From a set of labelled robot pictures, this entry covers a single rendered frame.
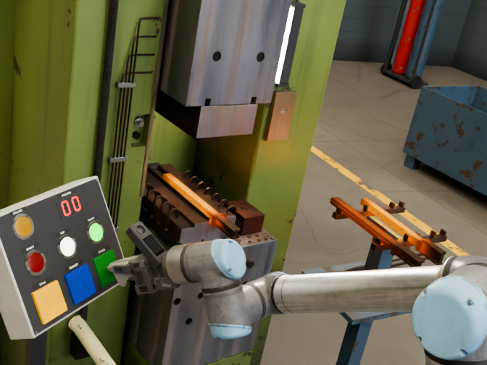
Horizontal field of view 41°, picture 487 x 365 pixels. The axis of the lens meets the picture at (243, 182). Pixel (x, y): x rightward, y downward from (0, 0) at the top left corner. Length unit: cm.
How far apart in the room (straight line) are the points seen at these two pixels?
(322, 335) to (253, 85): 177
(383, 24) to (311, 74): 793
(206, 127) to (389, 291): 78
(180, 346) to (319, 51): 106
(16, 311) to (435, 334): 89
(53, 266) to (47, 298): 8
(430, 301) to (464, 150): 451
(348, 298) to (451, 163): 433
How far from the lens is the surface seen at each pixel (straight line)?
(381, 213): 227
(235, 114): 188
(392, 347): 345
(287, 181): 234
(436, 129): 571
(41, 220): 155
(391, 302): 131
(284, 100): 215
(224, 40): 178
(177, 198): 211
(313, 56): 220
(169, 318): 204
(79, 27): 173
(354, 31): 982
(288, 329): 334
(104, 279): 166
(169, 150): 242
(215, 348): 225
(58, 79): 183
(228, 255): 142
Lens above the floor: 190
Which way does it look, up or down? 23 degrees down
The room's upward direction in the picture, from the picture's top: 11 degrees clockwise
